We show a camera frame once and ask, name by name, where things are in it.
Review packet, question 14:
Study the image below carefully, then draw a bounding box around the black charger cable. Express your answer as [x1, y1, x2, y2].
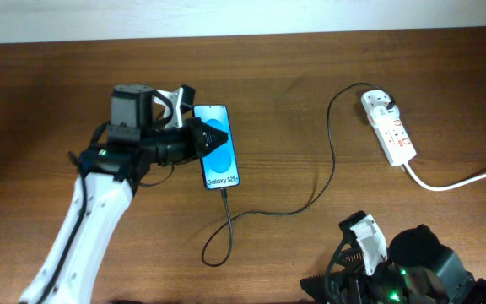
[201, 82, 396, 269]

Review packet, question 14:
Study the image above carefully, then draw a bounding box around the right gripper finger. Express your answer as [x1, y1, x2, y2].
[300, 274, 344, 304]
[333, 244, 364, 269]

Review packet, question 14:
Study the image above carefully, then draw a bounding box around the white power strip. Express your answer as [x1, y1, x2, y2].
[361, 90, 417, 166]

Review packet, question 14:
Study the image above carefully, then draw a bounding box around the blue Galaxy smartphone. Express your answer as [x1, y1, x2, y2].
[192, 105, 240, 190]

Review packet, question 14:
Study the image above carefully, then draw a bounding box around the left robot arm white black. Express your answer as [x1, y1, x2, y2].
[19, 84, 228, 303]

